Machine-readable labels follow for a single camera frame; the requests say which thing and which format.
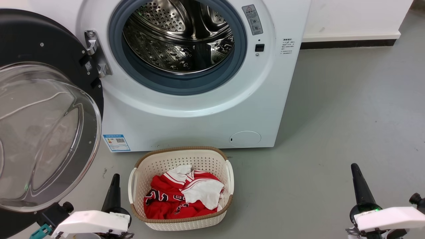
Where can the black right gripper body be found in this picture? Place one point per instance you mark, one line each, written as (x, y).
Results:
(365, 209)

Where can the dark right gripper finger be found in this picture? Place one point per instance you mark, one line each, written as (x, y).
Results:
(361, 189)

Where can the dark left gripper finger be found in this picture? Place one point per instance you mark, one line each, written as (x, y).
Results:
(113, 196)

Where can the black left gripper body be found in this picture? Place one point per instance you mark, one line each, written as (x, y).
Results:
(123, 210)

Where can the black round glass washer door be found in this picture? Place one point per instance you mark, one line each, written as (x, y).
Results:
(33, 39)

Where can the white front-load washing machine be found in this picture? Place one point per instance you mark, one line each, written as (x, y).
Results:
(199, 132)

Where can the metal door hinge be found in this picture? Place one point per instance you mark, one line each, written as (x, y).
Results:
(91, 41)

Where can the black door latch socket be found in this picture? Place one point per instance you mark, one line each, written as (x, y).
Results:
(259, 47)

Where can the red and white jersey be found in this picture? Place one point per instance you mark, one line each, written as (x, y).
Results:
(166, 197)

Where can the blue energy label sticker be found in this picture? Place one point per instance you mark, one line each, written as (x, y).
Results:
(116, 143)

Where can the cream perforated laundry basket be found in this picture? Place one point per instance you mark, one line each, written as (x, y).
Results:
(156, 164)

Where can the round white filter cover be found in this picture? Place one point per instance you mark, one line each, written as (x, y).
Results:
(245, 139)

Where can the black baseboard strip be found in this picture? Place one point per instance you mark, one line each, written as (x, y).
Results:
(348, 44)

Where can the perforated steel washer drum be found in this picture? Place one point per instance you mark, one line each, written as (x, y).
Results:
(159, 49)

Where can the small printed text sticker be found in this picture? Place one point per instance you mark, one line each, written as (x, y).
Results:
(287, 46)

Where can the grey warning sticker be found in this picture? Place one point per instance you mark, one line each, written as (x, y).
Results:
(252, 20)

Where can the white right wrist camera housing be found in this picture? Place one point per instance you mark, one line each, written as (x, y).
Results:
(391, 217)

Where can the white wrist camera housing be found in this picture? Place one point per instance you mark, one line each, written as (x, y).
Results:
(89, 222)
(391, 217)

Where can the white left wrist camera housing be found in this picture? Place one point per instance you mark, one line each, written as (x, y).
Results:
(89, 222)

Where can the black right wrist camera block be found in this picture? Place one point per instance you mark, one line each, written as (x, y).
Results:
(416, 200)

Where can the black wrist camera block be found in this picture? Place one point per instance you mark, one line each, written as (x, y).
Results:
(54, 214)
(416, 200)

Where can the black left wrist camera block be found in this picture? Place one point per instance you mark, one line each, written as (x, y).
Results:
(54, 214)

